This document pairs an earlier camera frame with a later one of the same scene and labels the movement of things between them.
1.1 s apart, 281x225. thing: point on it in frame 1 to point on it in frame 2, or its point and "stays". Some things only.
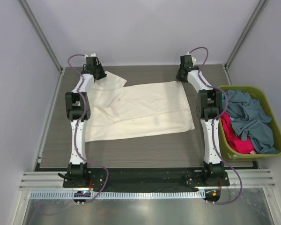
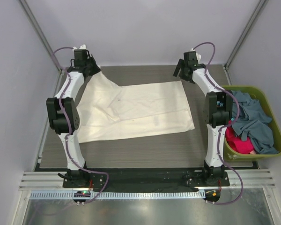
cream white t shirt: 117,112 stays
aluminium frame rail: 252,179 stays
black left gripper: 104,75 to 97,68
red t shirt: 235,142 stays
